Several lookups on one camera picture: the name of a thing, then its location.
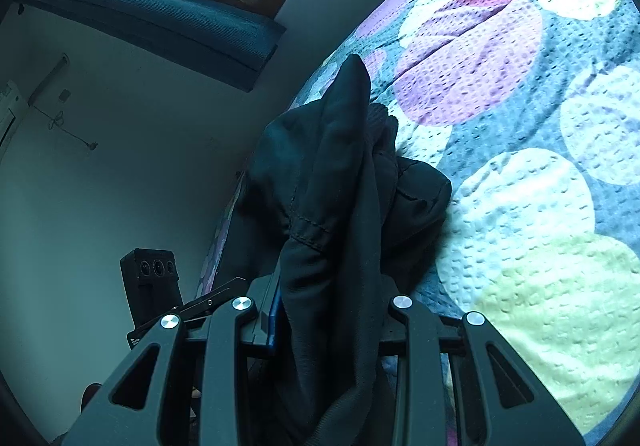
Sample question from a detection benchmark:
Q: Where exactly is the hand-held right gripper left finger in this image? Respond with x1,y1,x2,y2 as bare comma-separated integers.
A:
62,283,282,446

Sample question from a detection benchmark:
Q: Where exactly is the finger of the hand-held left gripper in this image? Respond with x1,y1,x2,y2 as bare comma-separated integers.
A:
180,276,251,322

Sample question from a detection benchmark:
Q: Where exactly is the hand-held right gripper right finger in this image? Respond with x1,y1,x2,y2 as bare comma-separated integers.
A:
380,276,586,446

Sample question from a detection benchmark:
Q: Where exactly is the black zip jacket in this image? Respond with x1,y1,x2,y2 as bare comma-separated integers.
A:
235,54,453,446

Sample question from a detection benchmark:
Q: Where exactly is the floral quilted bedspread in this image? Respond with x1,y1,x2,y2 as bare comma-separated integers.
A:
197,0,640,432

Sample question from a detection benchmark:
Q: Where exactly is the blue window cushion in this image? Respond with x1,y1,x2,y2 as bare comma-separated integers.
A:
15,0,288,92

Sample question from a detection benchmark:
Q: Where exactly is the wall cable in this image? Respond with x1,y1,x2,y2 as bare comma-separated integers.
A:
30,104,99,150

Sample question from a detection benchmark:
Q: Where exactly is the white wall appliance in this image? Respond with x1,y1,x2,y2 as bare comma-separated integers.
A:
0,81,28,147

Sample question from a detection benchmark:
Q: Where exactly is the white wall pipe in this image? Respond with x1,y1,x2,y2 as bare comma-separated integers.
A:
27,54,71,107

